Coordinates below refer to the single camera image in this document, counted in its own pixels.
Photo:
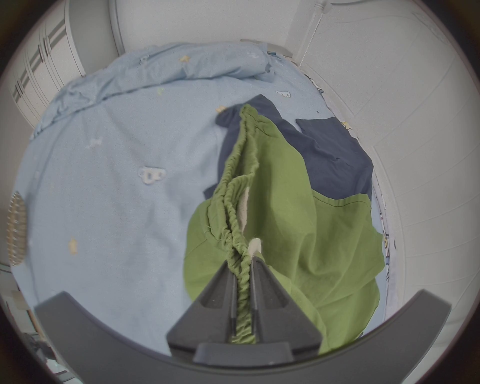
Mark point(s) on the green shorts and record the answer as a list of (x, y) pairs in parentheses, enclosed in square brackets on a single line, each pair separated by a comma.
[(300, 232)]

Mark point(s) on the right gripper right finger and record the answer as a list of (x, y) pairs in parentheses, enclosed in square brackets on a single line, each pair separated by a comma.
[(277, 315)]

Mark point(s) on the white wardrobe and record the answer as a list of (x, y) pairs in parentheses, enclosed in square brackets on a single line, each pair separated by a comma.
[(45, 67)]

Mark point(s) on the pale blue quilt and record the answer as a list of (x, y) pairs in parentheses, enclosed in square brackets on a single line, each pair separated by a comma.
[(150, 71)]

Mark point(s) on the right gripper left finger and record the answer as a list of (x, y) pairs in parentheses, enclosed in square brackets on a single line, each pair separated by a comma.
[(213, 315)]

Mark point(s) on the dark blue garment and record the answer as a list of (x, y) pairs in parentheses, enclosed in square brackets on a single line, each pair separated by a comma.
[(330, 161)]

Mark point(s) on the round woven basket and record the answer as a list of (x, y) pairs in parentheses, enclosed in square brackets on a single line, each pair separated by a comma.
[(17, 228)]

